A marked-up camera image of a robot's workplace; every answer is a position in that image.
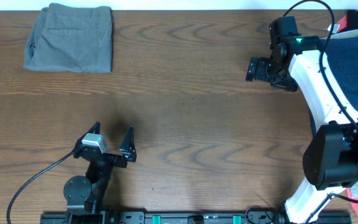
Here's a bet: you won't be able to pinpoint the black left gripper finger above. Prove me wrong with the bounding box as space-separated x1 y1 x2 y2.
119 126 137 162
79 121 101 142

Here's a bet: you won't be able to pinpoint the grey shorts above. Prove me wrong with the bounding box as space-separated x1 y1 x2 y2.
24 3 113 73

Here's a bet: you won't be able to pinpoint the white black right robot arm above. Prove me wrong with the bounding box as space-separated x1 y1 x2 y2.
246 33 358 223

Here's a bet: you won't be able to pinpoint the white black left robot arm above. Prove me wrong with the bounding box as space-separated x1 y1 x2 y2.
63 122 137 223

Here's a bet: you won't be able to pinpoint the navy blue garment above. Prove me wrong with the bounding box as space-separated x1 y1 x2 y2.
309 33 358 184

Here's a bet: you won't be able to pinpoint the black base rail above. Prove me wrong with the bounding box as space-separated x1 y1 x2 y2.
40 210 352 224

